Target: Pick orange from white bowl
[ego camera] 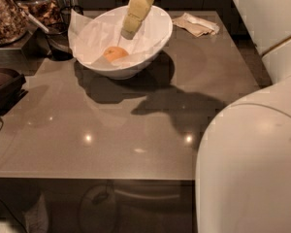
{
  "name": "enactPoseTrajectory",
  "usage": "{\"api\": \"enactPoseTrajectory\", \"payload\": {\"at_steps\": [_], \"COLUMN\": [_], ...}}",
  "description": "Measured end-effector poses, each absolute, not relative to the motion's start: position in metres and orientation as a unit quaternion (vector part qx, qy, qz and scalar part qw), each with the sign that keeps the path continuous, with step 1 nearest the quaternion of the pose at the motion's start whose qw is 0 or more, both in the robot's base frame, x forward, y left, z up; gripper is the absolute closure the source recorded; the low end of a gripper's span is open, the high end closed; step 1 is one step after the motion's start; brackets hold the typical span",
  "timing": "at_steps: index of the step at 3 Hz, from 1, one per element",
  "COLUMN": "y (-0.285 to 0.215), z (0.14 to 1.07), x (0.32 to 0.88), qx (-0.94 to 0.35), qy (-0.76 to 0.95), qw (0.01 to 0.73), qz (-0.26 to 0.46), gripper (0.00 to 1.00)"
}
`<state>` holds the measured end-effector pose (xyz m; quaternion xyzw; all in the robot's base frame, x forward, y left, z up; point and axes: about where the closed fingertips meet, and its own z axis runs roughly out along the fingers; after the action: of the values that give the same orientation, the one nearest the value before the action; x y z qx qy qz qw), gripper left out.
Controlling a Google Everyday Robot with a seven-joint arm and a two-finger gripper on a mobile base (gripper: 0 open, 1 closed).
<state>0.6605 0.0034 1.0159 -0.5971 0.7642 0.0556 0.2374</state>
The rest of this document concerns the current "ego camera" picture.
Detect folded paper napkins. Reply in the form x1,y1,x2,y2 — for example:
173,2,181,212
172,13,220,37

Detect white paper liner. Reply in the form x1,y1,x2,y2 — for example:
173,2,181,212
68,6,173,68

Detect white bowl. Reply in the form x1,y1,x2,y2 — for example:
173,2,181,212
68,5,174,81

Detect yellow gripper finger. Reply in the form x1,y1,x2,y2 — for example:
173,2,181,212
121,0,154,40

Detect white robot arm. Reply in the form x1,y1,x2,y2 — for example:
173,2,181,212
196,0,291,233

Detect glass jar of snacks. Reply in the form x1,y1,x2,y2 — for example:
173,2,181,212
0,0,27,46

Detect white scoop handle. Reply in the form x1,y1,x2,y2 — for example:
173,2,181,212
16,3,49,33

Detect dark tray at left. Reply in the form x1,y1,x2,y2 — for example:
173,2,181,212
0,68,26,115

